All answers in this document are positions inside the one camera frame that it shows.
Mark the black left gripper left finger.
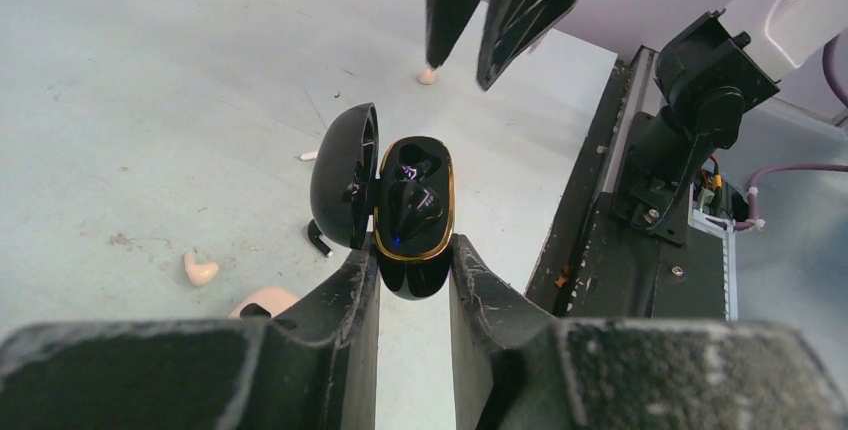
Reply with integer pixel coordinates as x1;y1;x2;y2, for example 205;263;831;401
1;241;380;429

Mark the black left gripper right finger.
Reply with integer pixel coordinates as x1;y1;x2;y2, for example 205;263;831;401
449;234;847;429

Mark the black earbud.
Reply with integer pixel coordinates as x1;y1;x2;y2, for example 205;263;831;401
388;180;443;243
306;219;334;258

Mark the black gold-trimmed charging case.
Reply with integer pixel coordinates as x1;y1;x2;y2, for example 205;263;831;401
310;103;455;300

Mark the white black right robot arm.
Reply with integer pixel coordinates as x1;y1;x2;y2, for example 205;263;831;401
426;0;847;234

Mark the pink charging case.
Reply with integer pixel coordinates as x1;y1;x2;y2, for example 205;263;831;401
228;286;300;319

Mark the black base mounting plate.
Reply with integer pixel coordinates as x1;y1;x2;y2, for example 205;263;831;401
525;47;739;320

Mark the beige earbud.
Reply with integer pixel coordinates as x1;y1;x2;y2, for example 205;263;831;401
183;252;219;287

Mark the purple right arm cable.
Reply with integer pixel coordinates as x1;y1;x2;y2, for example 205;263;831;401
705;32;848;233

